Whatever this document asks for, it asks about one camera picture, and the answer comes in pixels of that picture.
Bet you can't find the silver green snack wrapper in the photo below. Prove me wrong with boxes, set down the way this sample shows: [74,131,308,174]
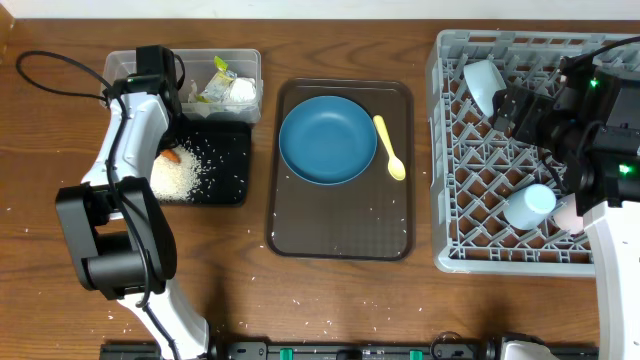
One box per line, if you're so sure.
[195,56,237,103]

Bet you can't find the orange carrot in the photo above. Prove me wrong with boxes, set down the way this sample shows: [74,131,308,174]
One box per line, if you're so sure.
[160,149,181,164]

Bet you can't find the light blue bowl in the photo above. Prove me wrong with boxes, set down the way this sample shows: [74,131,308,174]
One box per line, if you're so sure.
[463,60,507,117]

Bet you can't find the white tissue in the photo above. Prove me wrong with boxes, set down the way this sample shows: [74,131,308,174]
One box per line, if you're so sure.
[187,77,257,113]

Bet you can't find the light blue plastic cup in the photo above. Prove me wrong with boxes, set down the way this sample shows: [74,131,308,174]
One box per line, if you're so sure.
[503,184,556,230]

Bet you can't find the white rice pile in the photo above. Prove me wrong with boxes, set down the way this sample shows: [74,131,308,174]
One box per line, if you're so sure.
[149,132,246,204]

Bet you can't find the pink plastic cup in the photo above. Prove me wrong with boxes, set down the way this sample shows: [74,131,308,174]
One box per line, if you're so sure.
[552,194,584,235]

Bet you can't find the yellow plastic spoon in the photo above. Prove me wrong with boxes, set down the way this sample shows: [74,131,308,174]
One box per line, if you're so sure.
[373,115,406,181]

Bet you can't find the dark blue plate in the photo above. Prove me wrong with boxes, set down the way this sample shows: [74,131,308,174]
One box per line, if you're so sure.
[278,96,378,185]

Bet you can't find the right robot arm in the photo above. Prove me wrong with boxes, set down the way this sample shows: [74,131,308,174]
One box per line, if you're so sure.
[492,57,639,359]

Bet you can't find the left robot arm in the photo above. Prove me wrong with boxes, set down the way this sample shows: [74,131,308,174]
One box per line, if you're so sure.
[56,75,210,359]

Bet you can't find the grey dishwasher rack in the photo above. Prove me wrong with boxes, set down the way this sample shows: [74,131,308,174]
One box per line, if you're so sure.
[426,30,625,277]

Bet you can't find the clear plastic bin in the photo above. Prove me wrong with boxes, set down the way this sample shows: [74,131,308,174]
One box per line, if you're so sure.
[102,48,264,125]

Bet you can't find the black rectangular tray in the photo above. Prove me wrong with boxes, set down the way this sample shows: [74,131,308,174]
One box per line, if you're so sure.
[157,117,253,206]

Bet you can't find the brown serving tray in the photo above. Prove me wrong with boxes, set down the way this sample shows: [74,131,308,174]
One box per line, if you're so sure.
[266,78,415,261]

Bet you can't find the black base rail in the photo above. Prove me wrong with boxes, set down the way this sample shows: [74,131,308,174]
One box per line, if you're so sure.
[98,342,599,360]

